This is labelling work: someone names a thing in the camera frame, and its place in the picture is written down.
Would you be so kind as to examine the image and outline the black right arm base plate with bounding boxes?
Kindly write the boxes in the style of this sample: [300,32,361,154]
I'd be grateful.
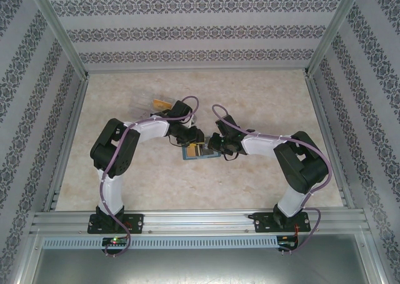
[252,211,312,234]

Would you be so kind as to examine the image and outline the gold card with black stripe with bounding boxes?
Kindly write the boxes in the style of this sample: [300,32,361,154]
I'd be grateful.
[186,142,204,158]

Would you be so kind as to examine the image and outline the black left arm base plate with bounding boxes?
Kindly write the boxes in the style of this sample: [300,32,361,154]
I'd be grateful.
[88,213,145,235]

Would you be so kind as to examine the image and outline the orange plastic card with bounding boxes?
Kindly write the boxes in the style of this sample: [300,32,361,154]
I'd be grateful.
[151,98,173,110]

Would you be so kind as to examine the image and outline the aluminium mounting rail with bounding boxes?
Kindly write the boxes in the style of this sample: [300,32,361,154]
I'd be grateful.
[29,210,367,235]

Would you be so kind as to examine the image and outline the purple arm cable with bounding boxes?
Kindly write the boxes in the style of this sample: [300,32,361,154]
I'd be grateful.
[99,95,201,258]
[211,104,332,257]

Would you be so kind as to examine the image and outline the slotted grey cable duct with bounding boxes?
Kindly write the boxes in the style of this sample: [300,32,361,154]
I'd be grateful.
[42,236,279,250]

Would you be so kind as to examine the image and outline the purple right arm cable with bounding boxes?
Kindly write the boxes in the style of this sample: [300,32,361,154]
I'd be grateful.
[211,104,332,257]

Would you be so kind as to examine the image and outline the grey metal panel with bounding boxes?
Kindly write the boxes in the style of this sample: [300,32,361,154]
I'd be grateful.
[9,233,394,284]

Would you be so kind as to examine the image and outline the teal leather card holder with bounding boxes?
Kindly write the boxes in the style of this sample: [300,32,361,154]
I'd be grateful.
[182,136,224,162]

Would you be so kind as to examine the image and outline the aluminium side rail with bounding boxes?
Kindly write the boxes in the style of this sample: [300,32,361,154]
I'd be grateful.
[43,76,91,212]
[304,73,357,210]

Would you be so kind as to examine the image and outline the aluminium frame post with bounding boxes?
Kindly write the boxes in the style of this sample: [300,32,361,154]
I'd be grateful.
[30,0,91,80]
[303,0,366,78]

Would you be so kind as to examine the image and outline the clear acrylic card stand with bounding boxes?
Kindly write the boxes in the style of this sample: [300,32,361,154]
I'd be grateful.
[129,89,176,118]

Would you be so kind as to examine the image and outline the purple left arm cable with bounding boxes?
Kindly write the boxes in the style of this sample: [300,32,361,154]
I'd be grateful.
[99,95,201,258]

